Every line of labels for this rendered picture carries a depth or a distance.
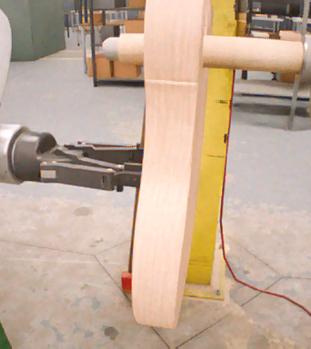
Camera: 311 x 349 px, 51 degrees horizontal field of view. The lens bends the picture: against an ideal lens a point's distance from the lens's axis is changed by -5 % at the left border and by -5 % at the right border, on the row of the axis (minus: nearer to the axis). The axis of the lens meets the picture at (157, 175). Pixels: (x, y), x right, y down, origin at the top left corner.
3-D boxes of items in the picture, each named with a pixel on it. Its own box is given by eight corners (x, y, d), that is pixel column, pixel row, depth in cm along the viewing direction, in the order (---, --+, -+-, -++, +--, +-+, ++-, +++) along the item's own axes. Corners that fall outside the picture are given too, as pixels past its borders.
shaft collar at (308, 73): (328, 53, 28) (316, 92, 32) (320, 28, 31) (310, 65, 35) (307, 51, 29) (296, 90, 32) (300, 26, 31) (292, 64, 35)
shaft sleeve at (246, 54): (305, 54, 30) (297, 81, 32) (300, 35, 32) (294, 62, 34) (115, 44, 33) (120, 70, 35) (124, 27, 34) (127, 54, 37)
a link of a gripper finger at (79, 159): (61, 145, 48) (54, 148, 46) (125, 160, 42) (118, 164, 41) (62, 172, 49) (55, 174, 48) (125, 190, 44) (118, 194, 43)
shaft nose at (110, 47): (117, 45, 33) (121, 64, 35) (123, 33, 35) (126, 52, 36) (98, 45, 33) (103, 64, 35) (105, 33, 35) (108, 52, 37)
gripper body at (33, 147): (40, 170, 55) (94, 175, 53) (12, 189, 47) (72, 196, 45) (37, 124, 52) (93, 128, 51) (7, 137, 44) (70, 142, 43)
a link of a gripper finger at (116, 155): (64, 171, 49) (65, 168, 51) (140, 169, 52) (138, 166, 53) (63, 144, 48) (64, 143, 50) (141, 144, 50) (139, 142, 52)
